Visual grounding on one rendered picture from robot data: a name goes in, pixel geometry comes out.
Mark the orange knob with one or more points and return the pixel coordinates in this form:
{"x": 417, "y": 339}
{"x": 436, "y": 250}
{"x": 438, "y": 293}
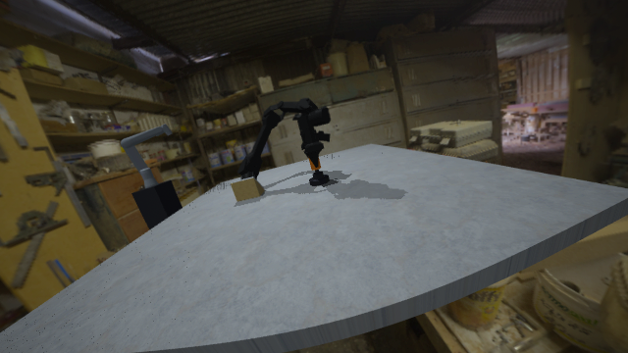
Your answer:
{"x": 313, "y": 167}

